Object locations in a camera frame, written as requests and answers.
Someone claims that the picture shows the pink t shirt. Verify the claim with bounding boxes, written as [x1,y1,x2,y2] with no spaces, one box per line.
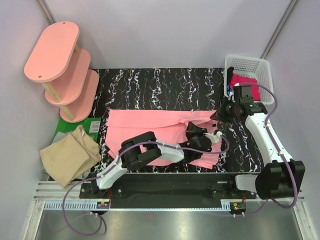
[105,109,218,158]

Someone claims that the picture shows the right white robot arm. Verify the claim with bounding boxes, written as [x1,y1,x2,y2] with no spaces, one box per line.
[210,82,306,202]

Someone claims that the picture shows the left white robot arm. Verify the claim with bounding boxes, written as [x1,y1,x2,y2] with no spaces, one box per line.
[90,122,220,198]

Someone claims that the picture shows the blue garment in basket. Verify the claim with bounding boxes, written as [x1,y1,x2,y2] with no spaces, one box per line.
[226,85,234,98]

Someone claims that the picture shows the magenta t shirt in basket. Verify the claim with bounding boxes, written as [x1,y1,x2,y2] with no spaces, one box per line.
[228,73,261,101]

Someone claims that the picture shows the black garment in basket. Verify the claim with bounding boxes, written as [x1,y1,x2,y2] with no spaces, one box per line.
[226,66,234,85]

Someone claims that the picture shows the white plastic laundry basket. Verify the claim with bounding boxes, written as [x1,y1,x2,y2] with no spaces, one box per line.
[223,54,274,97]

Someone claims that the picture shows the green folded t shirt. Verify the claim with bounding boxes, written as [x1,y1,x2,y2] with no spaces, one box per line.
[53,117,102,142]

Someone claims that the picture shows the beige folded t shirt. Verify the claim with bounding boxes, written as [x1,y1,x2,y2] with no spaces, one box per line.
[39,125,101,189]

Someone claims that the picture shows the grey folded t shirt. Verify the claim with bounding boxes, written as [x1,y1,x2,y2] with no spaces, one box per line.
[51,132,67,144]

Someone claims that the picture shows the pink three-tier shelf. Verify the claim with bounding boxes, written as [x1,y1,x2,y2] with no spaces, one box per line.
[24,21,99,123]

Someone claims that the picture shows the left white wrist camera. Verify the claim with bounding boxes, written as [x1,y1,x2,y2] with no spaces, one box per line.
[204,131,223,145]

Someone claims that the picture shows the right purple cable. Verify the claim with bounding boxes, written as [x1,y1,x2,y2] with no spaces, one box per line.
[232,82,299,217]

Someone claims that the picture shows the purple cable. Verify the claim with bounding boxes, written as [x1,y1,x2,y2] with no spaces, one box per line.
[232,82,299,217]
[62,136,230,236]

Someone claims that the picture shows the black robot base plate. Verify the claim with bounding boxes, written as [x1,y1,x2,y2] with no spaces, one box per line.
[79,172,257,200]

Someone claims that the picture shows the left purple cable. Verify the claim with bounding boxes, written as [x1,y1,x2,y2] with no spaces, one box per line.
[62,136,230,236]

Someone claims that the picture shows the aluminium frame rail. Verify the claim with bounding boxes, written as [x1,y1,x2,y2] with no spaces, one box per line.
[33,176,294,213]

